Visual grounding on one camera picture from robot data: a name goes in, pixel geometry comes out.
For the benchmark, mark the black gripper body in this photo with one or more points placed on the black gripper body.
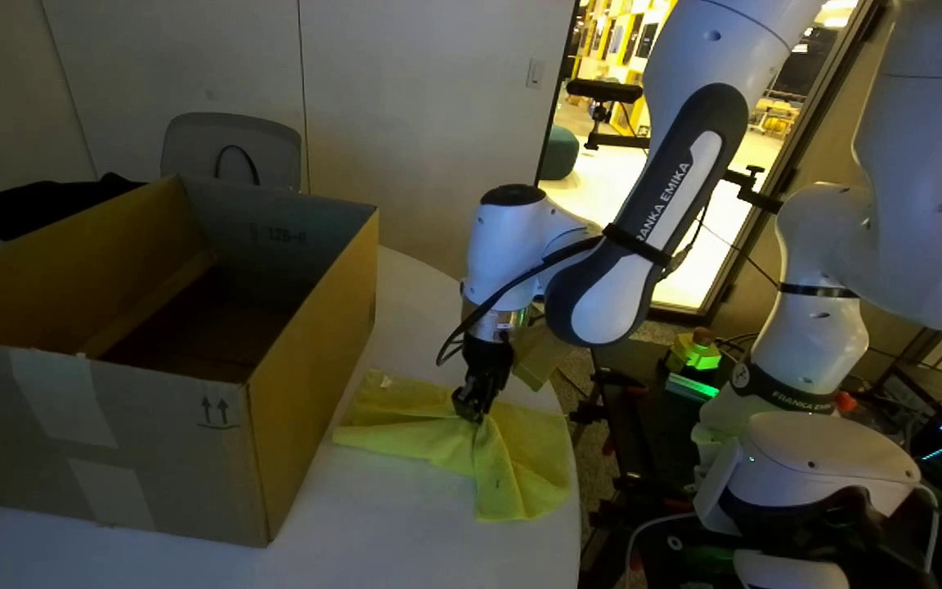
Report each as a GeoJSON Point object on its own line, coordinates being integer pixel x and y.
{"type": "Point", "coordinates": [485, 372]}

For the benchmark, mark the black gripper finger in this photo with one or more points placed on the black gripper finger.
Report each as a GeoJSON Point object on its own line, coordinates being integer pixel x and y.
{"type": "Point", "coordinates": [464, 414]}
{"type": "Point", "coordinates": [481, 414]}

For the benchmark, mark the yellow cloth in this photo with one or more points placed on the yellow cloth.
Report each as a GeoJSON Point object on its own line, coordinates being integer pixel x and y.
{"type": "Point", "coordinates": [513, 458]}

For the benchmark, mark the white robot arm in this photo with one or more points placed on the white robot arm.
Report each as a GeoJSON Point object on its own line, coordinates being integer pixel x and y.
{"type": "Point", "coordinates": [784, 476]}

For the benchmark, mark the open cardboard box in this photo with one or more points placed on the open cardboard box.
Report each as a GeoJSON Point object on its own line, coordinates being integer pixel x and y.
{"type": "Point", "coordinates": [172, 359]}

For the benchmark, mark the grey chair backrest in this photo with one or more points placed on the grey chair backrest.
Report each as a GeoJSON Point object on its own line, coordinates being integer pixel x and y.
{"type": "Point", "coordinates": [235, 149]}

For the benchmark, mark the black garment on table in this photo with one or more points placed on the black garment on table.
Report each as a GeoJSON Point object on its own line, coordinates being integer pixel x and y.
{"type": "Point", "coordinates": [41, 204]}

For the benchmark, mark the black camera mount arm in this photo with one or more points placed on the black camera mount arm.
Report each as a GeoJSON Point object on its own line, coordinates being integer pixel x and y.
{"type": "Point", "coordinates": [745, 189]}

